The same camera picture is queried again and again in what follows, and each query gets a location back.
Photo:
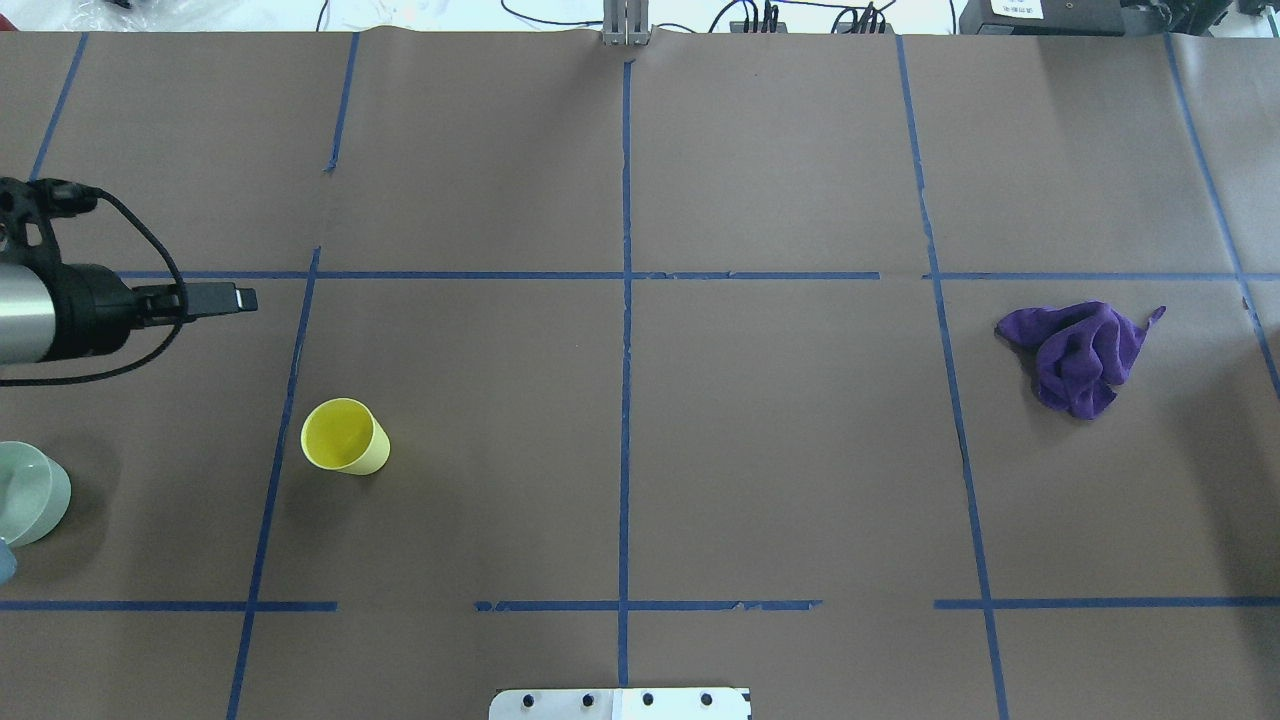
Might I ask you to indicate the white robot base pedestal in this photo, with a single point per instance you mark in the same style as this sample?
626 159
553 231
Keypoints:
623 703

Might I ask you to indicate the pale green bowl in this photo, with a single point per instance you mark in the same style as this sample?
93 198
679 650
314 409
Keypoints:
35 494

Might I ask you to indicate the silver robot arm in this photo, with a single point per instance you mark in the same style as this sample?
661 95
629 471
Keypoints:
55 311

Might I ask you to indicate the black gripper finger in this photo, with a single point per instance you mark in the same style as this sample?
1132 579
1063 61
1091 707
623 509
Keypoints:
219 300

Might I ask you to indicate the black box device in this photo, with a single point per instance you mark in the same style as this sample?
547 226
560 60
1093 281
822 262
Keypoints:
1056 18

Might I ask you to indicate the yellow plastic cup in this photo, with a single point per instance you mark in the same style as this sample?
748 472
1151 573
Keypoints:
342 435

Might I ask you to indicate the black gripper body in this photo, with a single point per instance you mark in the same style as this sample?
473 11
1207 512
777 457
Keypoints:
93 299

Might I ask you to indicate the purple microfibre cloth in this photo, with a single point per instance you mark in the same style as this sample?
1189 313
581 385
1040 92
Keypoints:
1077 355

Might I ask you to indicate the aluminium frame post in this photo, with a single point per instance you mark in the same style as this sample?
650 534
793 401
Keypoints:
626 23

